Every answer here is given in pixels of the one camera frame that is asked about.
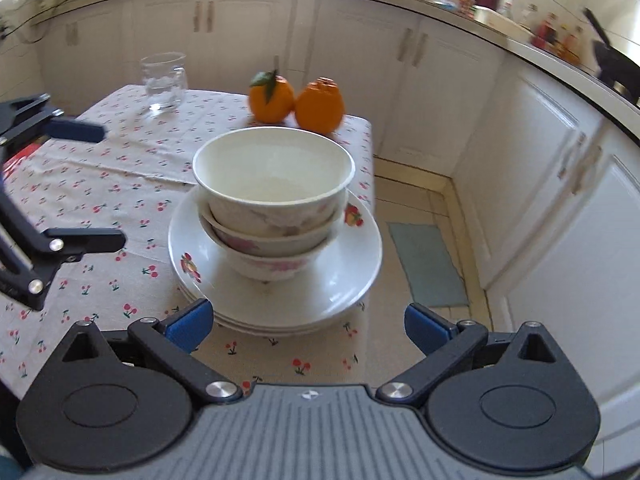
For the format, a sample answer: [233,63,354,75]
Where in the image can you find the orange with green leaf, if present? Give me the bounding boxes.
[248,69,296,124]

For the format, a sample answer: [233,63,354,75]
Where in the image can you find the red printed carton box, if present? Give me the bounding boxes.
[0,142,42,172]

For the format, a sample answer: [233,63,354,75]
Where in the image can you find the yellow seasoning bottle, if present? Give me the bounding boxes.
[557,24,585,64]

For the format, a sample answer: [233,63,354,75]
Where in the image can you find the white rectangular container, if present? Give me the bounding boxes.
[472,5,522,30]

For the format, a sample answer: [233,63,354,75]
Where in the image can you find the cherry print tablecloth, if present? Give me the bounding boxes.
[0,84,377,403]

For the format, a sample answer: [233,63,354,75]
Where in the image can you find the glass mug with water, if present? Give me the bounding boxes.
[139,52,189,117]

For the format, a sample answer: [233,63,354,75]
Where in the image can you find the bumpy orange without leaf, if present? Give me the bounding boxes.
[294,77,346,134]

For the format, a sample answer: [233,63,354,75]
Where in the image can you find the stained white plate fruit print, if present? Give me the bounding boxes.
[167,185,384,320]

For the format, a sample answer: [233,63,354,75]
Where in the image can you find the white kitchen cabinets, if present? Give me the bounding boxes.
[30,0,640,443]

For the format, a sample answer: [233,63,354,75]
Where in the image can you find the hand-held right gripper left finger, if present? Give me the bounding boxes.
[50,299,244,404]

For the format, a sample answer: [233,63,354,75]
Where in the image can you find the large white plate fruit print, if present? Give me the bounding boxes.
[172,260,373,328]

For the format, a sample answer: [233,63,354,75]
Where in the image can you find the teal floor mat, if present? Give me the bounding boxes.
[388,222,471,309]

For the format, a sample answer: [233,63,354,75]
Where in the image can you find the white bowl with pink flowers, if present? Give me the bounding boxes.
[210,225,332,281]
[192,127,356,237]
[198,200,346,257]

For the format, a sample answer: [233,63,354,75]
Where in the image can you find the black wok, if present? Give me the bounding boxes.
[581,7,640,107]

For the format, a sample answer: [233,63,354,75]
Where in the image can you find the red seasoning bottle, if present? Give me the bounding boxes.
[531,10,559,50]

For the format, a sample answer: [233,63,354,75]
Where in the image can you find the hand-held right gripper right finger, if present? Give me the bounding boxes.
[375,304,571,406]

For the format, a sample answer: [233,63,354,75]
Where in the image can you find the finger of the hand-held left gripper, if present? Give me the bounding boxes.
[0,92,107,162]
[0,187,127,312]

